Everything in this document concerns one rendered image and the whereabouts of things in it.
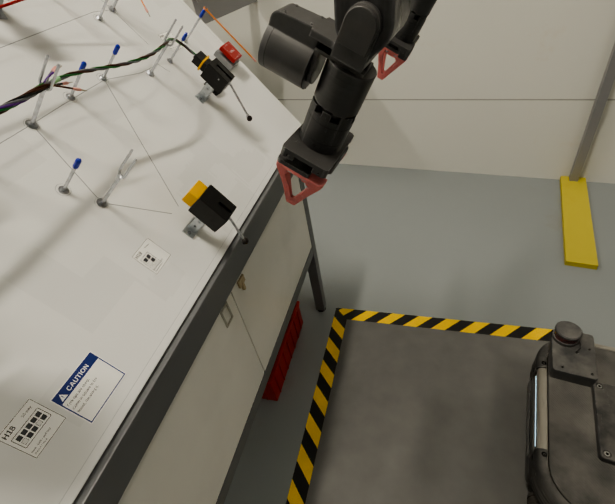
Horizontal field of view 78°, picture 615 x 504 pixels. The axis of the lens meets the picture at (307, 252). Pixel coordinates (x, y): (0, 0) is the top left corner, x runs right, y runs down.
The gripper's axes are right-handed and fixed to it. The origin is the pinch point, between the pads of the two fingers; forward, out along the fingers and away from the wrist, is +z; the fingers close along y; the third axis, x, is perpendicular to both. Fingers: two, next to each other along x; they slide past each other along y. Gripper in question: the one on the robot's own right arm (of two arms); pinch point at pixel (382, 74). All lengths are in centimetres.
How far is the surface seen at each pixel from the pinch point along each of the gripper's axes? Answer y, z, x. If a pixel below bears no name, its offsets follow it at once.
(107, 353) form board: 77, 19, -11
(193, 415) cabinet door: 74, 42, 3
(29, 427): 89, 16, -11
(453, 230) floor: -75, 85, 67
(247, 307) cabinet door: 46, 45, 0
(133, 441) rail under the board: 84, 22, -1
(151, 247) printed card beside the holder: 59, 19, -17
